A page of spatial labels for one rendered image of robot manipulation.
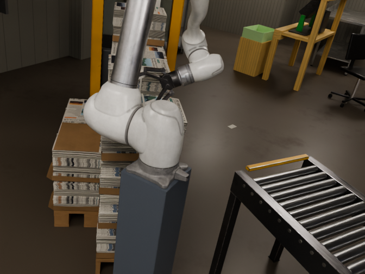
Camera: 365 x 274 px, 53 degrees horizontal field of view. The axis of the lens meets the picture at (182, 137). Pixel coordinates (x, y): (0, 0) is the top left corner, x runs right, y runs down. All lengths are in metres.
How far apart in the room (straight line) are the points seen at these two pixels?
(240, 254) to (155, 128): 1.53
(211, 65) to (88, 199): 1.25
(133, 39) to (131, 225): 0.71
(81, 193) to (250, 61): 4.17
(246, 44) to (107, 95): 4.78
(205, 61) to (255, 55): 4.30
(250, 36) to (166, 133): 4.82
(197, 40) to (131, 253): 0.98
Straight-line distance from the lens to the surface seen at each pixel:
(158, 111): 1.24
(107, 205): 1.95
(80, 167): 2.31
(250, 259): 2.58
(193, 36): 1.72
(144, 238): 1.50
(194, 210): 2.82
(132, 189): 1.39
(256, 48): 5.92
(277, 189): 1.86
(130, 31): 1.33
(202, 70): 1.66
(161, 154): 1.28
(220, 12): 8.89
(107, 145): 1.69
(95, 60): 3.35
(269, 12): 8.52
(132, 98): 1.33
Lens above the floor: 1.80
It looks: 29 degrees down
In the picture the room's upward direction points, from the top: 10 degrees clockwise
